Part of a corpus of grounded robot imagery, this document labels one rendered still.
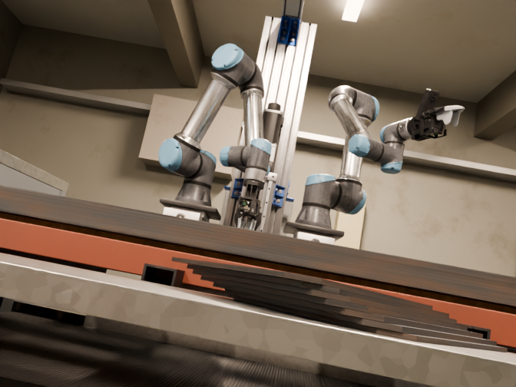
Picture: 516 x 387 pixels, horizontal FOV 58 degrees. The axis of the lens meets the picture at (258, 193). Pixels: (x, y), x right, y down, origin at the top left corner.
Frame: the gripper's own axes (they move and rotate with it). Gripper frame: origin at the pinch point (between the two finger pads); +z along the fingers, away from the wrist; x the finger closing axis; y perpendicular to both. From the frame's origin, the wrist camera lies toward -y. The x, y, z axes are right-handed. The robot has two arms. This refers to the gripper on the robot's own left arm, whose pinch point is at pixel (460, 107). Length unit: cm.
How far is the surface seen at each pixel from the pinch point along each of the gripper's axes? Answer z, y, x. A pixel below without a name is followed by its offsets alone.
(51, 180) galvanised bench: -95, 27, 116
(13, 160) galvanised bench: -73, 25, 129
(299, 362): -24, 84, 41
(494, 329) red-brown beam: 56, 61, 56
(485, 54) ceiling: -173, -144, -229
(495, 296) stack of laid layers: 55, 56, 56
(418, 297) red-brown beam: 50, 57, 65
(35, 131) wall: -449, -69, 134
